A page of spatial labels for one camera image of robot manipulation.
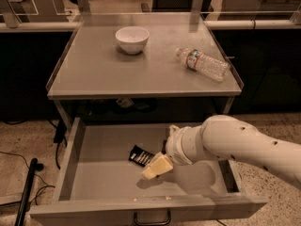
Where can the grey open drawer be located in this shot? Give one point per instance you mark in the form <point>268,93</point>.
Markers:
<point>98,185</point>

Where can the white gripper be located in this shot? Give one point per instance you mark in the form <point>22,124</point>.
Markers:
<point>174,148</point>

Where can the black pole on floor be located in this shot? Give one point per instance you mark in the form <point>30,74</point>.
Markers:
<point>33,167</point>

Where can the black rxbar chocolate wrapper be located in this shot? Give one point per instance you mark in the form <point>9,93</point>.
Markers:
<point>140,156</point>

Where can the grey counter cabinet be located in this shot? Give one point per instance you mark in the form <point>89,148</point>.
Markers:
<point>95,68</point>

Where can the white ceramic bowl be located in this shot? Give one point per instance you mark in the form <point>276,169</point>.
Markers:
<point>132,39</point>

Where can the clear plastic water bottle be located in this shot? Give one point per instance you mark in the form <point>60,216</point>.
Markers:
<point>208,66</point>

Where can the white tag under counter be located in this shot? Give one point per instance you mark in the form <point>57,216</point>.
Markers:
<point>125,102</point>

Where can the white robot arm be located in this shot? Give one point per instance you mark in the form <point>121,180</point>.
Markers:
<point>225,137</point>

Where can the black drawer handle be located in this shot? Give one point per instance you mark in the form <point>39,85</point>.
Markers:
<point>152,220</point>

